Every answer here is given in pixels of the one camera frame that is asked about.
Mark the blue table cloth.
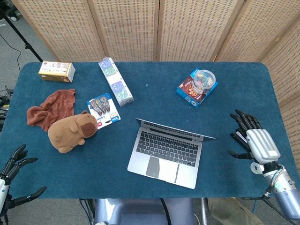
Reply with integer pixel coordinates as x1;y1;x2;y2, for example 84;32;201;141
0;61;294;200

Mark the long white tissue pack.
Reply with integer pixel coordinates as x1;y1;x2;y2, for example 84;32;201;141
97;56;135;107

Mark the brown cloth towel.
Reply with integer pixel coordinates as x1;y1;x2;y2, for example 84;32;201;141
26;89;76;133

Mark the blue snack box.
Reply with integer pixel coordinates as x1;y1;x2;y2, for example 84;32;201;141
176;67;219;109

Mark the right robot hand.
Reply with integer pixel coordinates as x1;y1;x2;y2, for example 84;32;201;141
228;109;281;164

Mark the binder clips blister pack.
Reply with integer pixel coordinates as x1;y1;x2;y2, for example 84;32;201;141
86;92;122;130

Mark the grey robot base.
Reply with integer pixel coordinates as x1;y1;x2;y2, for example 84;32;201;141
93;198;195;225

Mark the grey laptop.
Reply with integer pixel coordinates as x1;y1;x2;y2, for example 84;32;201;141
127;118;216;190

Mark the brown capybara plush toy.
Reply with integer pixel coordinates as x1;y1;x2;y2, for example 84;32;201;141
47;110;98;154

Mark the yellow tissue box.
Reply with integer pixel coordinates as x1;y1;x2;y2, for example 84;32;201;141
38;61;76;83

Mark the woven folding screen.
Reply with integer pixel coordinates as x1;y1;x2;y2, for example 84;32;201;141
11;0;300;162

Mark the black tripod stand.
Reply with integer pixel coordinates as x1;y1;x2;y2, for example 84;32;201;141
0;4;44;62

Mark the clear jar of clips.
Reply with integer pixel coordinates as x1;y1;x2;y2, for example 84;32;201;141
192;69;217;96

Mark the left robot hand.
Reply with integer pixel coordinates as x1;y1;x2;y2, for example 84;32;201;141
0;144;47;207

